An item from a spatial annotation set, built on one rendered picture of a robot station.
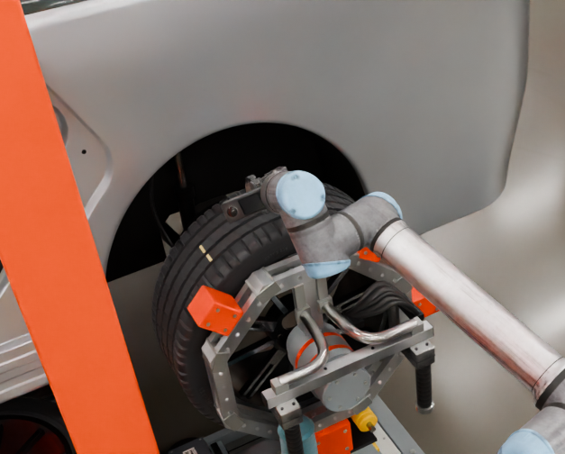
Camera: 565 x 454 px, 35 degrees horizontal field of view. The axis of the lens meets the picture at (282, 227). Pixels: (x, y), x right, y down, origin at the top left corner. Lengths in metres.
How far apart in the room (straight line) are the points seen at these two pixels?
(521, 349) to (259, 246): 0.68
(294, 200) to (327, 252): 0.12
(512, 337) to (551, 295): 1.98
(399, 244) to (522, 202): 2.41
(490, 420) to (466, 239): 1.02
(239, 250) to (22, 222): 0.65
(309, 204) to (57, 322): 0.52
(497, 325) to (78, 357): 0.79
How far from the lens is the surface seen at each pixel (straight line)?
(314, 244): 1.73
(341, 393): 2.12
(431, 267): 1.75
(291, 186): 1.70
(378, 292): 2.07
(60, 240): 1.60
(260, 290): 2.01
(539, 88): 5.07
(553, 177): 4.33
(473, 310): 1.71
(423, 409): 2.19
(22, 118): 1.48
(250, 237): 2.07
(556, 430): 1.59
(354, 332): 2.02
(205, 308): 2.00
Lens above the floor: 2.39
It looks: 36 degrees down
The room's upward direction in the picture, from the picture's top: 9 degrees counter-clockwise
